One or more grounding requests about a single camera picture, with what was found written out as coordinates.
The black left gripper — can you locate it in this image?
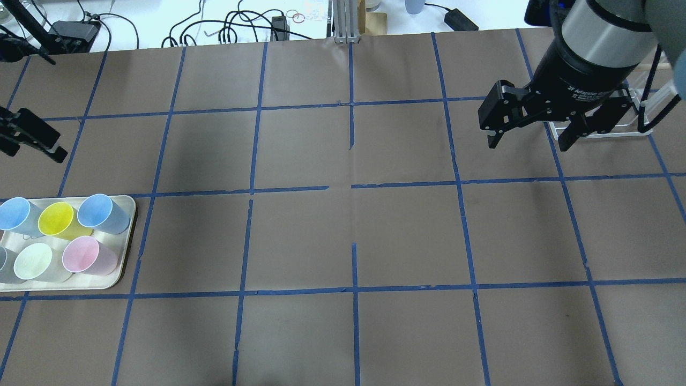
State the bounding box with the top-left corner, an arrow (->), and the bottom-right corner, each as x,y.
1,107 -> 68,164

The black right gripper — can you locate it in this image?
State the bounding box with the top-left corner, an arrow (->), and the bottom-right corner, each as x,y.
478,38 -> 636,152

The grey plastic cup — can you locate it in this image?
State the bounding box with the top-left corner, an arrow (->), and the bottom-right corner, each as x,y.
0,247 -> 26,284

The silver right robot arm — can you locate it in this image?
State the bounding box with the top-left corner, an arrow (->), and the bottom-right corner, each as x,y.
478,1 -> 685,152

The blue cup at tray end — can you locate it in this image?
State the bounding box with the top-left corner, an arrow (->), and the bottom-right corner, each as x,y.
1,197 -> 44,237

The yellow plastic cup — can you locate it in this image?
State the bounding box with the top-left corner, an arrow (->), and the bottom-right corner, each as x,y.
38,201 -> 94,241

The blue cup near tray corner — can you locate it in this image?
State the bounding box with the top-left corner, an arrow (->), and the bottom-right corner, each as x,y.
77,194 -> 130,234

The pale green plastic cup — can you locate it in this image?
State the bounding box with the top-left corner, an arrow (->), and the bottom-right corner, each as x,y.
14,243 -> 73,283

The pink plastic cup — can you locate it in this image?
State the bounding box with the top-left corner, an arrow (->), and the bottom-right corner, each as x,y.
62,235 -> 118,276

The blue cup on side table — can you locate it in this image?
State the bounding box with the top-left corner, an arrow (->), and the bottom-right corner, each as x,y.
405,0 -> 426,15

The cream plastic tray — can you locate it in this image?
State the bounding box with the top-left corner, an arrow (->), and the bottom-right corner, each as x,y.
1,195 -> 137,293

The black power adapter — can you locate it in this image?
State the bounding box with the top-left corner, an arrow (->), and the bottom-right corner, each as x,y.
444,8 -> 479,32

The wooden mug tree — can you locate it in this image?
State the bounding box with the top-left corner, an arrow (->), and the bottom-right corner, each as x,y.
356,1 -> 388,36

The white wire cup rack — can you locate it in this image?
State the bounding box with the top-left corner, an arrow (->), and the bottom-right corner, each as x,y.
546,78 -> 681,141

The aluminium frame post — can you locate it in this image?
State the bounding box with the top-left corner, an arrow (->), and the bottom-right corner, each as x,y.
330,1 -> 360,44

